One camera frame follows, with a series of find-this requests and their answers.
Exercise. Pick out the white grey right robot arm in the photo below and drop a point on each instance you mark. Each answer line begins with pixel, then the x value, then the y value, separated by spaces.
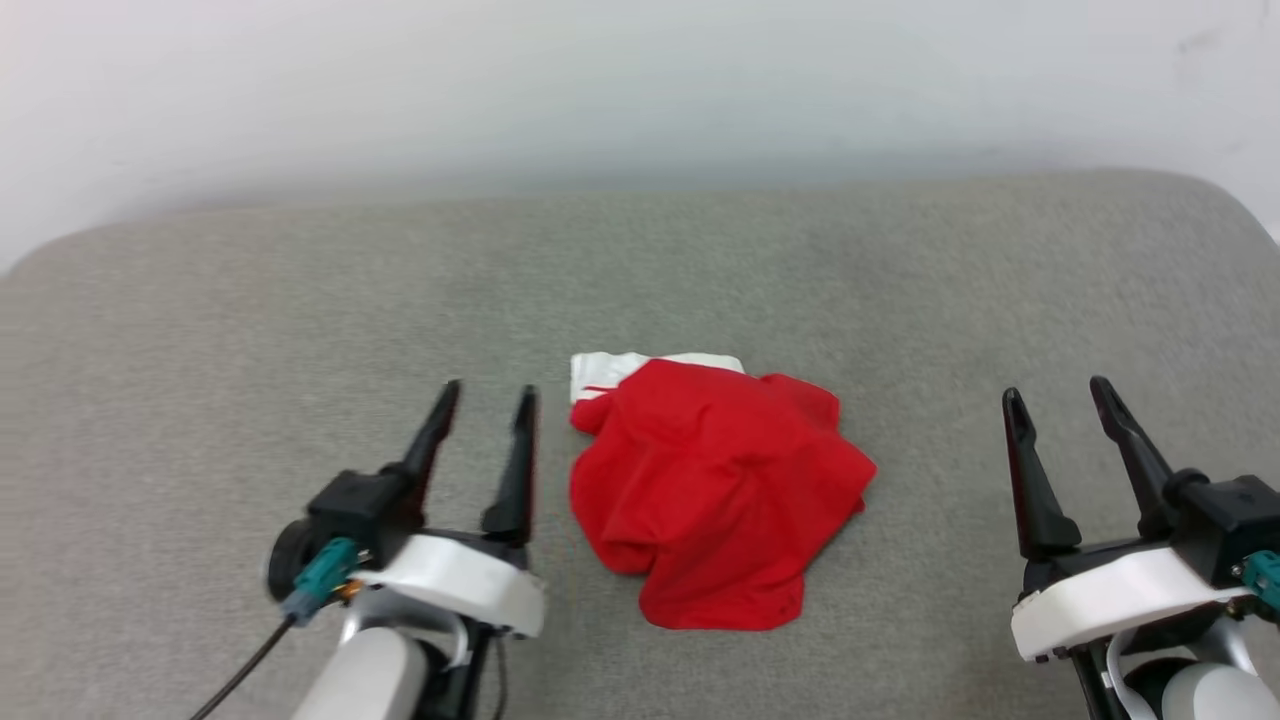
pixel 1200 680

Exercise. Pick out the red basketball jersey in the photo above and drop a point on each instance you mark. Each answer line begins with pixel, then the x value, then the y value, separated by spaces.
pixel 710 490

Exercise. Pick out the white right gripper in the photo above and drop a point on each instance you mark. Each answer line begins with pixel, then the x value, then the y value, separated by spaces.
pixel 1110 595

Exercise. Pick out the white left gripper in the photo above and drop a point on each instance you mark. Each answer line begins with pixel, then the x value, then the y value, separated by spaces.
pixel 460 580

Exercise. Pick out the grey fabric sofa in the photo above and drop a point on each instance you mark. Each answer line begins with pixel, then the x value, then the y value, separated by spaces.
pixel 300 320

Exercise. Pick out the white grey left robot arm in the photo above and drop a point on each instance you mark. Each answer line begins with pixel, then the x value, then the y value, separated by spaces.
pixel 370 670

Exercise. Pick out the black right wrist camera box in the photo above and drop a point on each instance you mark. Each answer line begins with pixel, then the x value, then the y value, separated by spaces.
pixel 1230 520

